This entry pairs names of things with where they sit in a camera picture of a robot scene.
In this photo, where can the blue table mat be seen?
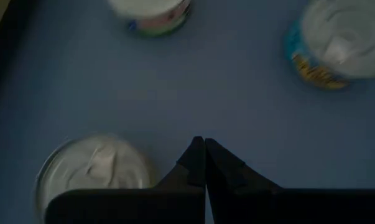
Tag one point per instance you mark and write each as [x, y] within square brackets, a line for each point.
[206, 93]

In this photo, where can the green label tuna can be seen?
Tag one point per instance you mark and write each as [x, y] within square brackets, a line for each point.
[150, 9]

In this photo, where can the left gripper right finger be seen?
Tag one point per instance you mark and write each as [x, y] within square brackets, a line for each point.
[224, 171]

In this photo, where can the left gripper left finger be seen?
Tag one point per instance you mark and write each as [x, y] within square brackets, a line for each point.
[190, 168]

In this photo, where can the teal label tuna can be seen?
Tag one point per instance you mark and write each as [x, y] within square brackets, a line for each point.
[339, 40]
[90, 165]

